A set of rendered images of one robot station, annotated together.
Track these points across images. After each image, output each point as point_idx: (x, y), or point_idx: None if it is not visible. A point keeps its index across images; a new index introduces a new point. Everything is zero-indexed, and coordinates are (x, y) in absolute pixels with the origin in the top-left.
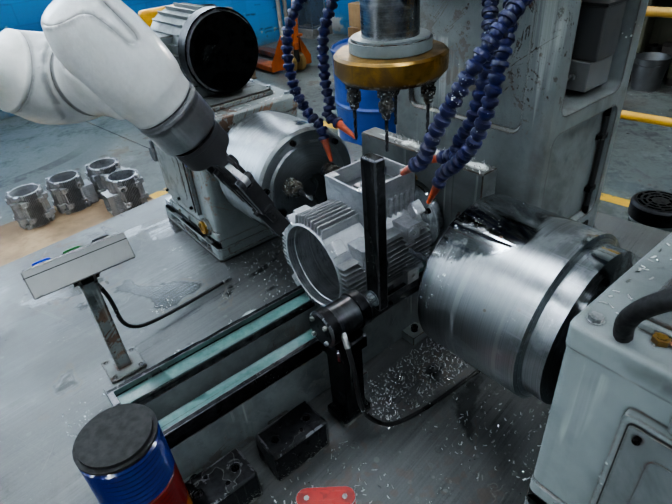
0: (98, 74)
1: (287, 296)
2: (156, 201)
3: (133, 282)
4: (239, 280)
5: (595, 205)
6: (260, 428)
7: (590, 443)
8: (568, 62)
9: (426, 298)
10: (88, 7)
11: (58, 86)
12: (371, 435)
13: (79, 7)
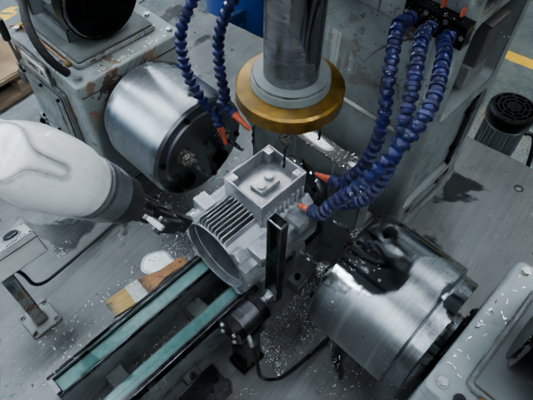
0: (36, 206)
1: (189, 266)
2: (25, 105)
3: (26, 219)
4: None
5: (457, 155)
6: (175, 382)
7: None
8: (450, 90)
9: (316, 312)
10: (24, 163)
11: None
12: (265, 381)
13: (17, 166)
